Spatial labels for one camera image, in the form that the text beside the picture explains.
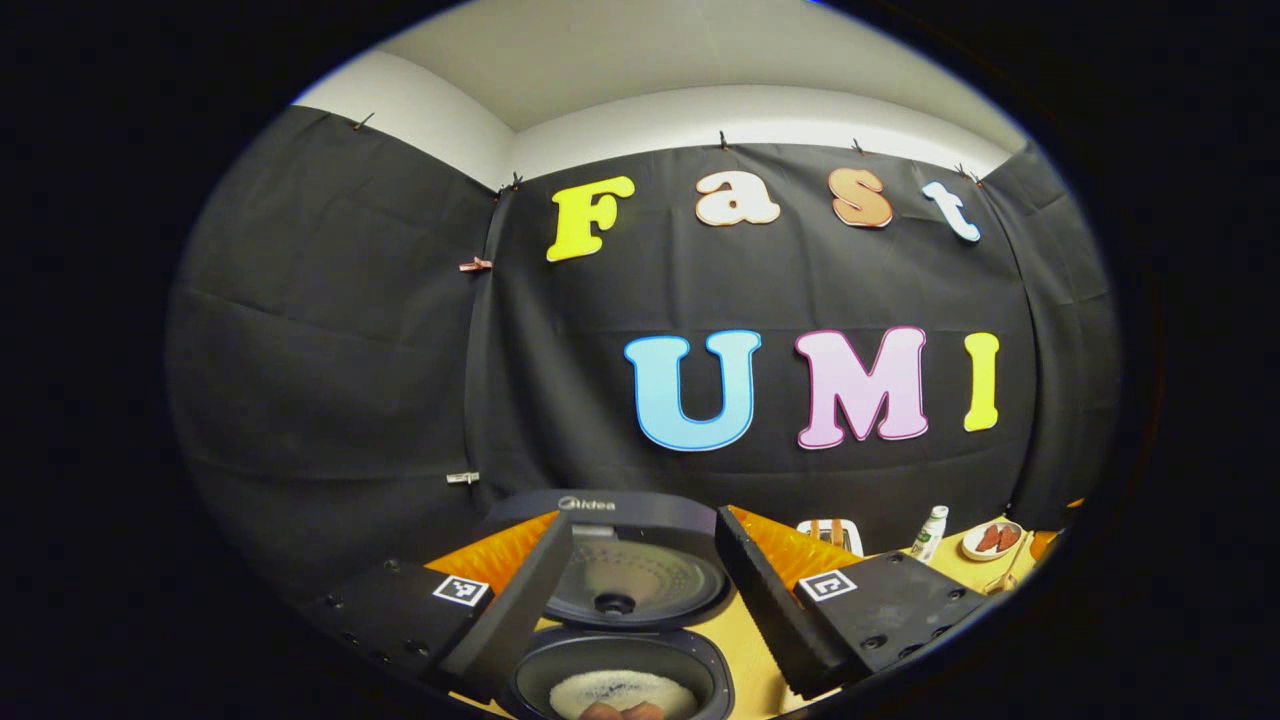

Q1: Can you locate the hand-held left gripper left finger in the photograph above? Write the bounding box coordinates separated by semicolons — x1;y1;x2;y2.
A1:
295;510;578;704

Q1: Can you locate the dark grey rice cooker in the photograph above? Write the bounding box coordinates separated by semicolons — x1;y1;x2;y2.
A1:
470;489;738;720

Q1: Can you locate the small white plate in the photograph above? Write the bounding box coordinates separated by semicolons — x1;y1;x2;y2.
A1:
961;519;1025;562

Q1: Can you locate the white rice heap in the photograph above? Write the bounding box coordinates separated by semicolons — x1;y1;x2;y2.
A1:
548;670;699;720

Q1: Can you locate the black backdrop cloth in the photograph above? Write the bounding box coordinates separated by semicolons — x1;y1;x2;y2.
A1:
165;105;1121;611

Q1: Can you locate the wooden spoon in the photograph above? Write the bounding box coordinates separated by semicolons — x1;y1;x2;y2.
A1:
985;532;1033;595

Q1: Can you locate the white drink bottle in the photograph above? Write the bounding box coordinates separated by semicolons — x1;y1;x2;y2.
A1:
908;505;950;564

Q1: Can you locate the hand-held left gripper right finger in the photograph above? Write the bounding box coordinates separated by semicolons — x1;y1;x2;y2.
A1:
713;504;993;701

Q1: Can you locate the white toaster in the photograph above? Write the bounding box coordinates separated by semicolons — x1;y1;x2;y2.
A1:
796;518;865;558

